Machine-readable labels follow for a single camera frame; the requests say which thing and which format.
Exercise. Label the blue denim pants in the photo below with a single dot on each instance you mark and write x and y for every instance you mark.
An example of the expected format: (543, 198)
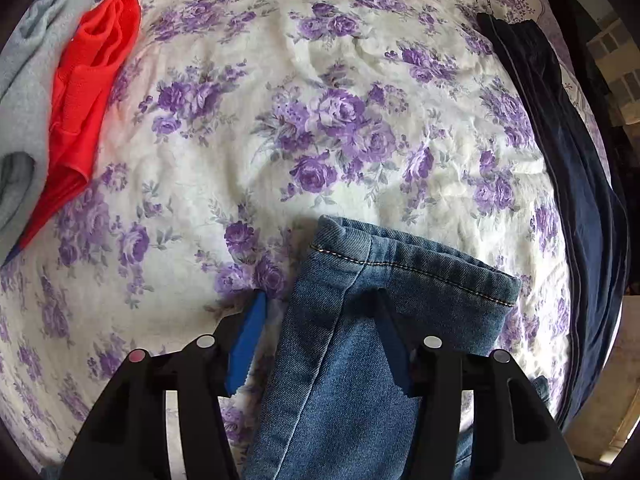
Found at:
(330, 360)

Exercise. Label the grey garment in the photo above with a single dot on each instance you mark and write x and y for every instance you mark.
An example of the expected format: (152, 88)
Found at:
(25, 80)

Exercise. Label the red mesh garment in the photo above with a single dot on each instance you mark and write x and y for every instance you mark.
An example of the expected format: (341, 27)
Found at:
(85, 95)

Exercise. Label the dark navy garment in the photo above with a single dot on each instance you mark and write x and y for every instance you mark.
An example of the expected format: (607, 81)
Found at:
(570, 170)

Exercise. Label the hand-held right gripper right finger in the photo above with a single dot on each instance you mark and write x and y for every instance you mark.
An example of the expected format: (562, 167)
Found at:
(396, 355)

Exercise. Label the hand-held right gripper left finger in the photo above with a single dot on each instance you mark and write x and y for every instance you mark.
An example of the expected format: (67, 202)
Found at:
(246, 340)

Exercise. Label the purple floral bed sheet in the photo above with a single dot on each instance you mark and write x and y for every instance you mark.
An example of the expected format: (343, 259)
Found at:
(300, 135)

